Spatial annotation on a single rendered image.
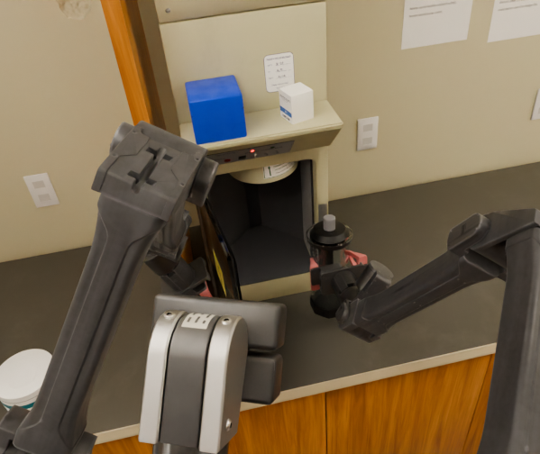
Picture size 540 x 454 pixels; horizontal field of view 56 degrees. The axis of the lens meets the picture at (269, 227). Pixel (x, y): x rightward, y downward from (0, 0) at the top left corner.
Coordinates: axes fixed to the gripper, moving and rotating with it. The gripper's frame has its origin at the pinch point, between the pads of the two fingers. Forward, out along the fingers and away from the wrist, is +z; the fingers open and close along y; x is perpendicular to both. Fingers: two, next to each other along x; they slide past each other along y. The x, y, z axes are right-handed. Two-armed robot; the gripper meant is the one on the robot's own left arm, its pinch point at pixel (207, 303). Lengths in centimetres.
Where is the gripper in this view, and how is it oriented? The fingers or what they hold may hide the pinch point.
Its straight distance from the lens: 110.2
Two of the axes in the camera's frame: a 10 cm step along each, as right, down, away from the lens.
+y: -8.4, 5.4, 0.7
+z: 4.6, 6.2, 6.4
